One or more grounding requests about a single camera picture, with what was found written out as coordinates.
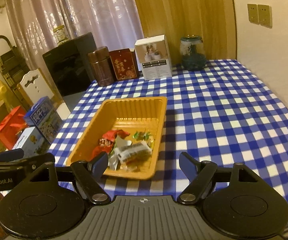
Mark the dark patterned candy packet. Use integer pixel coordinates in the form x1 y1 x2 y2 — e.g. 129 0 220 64
99 138 114 147

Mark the red snack packet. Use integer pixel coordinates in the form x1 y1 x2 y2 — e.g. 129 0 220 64
91 145 113 159

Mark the red candy packet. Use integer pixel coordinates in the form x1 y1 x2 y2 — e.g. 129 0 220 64
102 129 130 142

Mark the clear seaweed snack packet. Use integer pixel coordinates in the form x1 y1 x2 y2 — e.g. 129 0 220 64
117 141 152 164

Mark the green candy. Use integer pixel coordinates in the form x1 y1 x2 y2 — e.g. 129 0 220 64
133 131 151 141

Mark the light blue box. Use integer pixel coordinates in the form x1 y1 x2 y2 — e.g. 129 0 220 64
13 127 50 158

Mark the red gift bag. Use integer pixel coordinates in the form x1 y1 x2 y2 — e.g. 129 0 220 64
0 106 28 150

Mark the blue milk carton box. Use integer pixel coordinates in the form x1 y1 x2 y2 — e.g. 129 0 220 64
23 96 64 144

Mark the white wooden chair back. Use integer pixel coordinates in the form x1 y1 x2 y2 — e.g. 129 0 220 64
16 68 63 109

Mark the blue white checkered tablecloth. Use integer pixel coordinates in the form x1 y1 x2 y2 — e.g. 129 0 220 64
46 59 288 233

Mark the folded dark trolley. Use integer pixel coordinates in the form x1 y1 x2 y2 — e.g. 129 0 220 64
0 35 30 110

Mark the black cabinet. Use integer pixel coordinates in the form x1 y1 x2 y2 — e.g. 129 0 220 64
42 33 97 96

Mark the orange plastic tray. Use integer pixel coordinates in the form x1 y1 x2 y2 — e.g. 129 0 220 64
66 96 167 180

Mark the brown cylindrical canister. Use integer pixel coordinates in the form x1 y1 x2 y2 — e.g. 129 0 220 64
88 46 115 87

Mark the small glass jar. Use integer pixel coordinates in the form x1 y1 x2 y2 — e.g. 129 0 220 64
53 25 69 46

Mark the dark red gift box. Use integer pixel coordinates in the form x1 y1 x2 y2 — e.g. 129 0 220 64
109 48 140 81

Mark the green glass jar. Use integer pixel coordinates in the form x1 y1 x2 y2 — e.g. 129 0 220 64
180 35 206 71

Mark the white product box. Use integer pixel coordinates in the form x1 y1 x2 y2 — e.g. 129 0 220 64
134 35 172 80

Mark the pink curtain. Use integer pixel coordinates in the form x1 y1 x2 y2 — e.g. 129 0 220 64
5 0 143 69

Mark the wall socket plate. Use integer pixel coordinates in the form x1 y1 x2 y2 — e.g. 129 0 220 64
247 4 259 24

